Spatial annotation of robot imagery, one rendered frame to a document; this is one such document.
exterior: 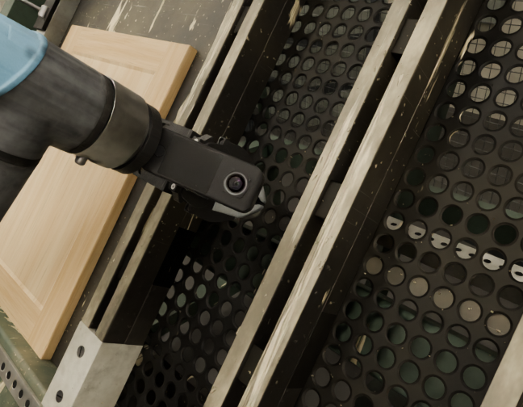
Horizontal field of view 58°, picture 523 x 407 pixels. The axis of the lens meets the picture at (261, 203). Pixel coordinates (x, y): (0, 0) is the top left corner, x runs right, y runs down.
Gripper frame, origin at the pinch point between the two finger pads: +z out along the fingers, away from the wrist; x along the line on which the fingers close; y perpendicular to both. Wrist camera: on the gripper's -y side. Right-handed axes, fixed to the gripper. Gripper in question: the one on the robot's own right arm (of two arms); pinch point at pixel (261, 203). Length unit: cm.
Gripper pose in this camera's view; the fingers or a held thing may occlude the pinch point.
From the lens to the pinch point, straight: 58.8
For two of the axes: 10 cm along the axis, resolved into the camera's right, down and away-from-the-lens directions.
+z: 5.7, 2.9, 7.7
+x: -4.4, 9.0, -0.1
